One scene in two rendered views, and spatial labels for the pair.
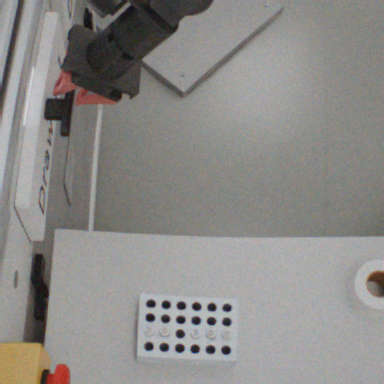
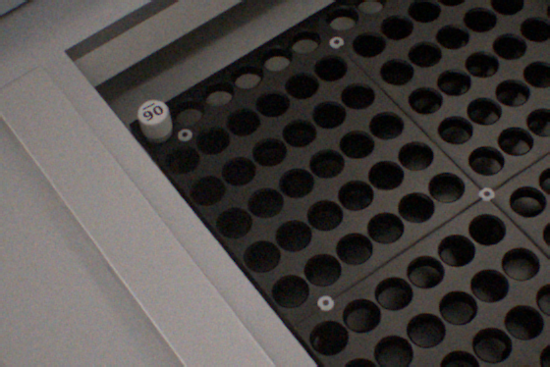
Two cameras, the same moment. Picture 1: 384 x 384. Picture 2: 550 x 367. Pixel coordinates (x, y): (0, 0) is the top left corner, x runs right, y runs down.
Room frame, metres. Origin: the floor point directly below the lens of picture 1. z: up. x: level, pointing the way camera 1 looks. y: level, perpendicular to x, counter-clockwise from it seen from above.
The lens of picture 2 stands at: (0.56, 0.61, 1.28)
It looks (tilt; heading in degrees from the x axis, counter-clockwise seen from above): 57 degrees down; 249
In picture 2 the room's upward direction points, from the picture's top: 9 degrees counter-clockwise
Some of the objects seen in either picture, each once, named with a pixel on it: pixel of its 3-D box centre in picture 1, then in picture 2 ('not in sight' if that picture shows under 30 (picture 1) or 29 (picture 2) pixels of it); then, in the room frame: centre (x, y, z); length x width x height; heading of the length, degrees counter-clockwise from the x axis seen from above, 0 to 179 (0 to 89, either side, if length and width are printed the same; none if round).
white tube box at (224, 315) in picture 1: (187, 330); not in sight; (0.21, 0.00, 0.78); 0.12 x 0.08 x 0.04; 95
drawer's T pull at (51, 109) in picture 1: (58, 109); not in sight; (0.43, 0.20, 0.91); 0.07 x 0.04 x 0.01; 7
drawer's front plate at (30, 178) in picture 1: (42, 122); not in sight; (0.43, 0.22, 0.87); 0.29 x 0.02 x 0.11; 7
